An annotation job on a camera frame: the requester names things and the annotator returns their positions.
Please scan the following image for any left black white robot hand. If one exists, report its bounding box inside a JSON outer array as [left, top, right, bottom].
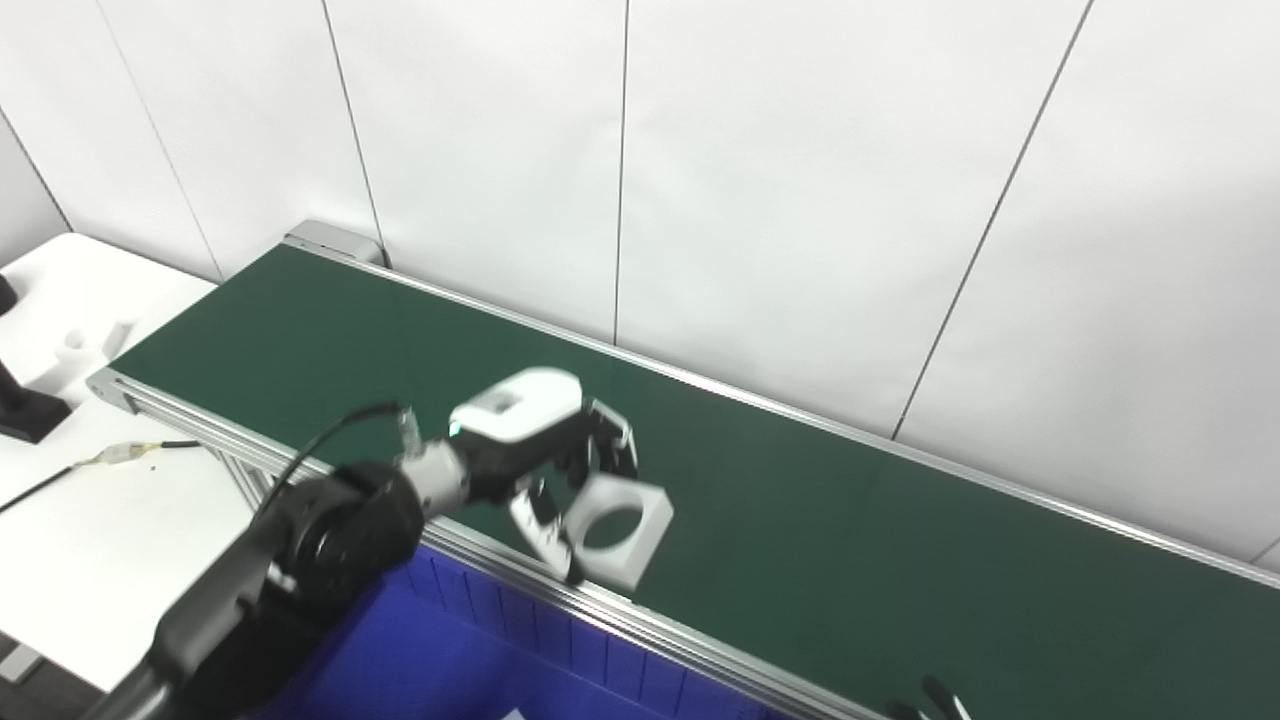
[[448, 367, 641, 586]]

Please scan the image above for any aluminium conveyor leg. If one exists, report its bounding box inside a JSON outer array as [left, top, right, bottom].
[[205, 445, 291, 521]]

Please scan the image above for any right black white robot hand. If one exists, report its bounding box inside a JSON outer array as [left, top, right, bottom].
[[885, 675, 969, 720]]

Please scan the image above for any black block on table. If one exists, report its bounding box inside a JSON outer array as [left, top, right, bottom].
[[0, 360, 73, 444]]

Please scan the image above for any white foam piece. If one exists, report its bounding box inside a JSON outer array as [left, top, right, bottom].
[[55, 320, 136, 379]]

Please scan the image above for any black cable with clear connector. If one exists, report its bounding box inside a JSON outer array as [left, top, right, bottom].
[[0, 438, 206, 513]]

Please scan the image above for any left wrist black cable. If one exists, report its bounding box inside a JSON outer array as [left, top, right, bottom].
[[258, 402, 421, 521]]

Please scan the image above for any green conveyor belt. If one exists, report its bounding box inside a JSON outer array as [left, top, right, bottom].
[[85, 220, 1280, 720], [108, 245, 1280, 720]]

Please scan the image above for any grey conveyor end cover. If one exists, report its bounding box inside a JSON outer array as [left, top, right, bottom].
[[285, 220, 389, 269]]

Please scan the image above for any blue bin with white parts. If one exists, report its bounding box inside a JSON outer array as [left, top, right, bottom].
[[250, 545, 801, 720]]

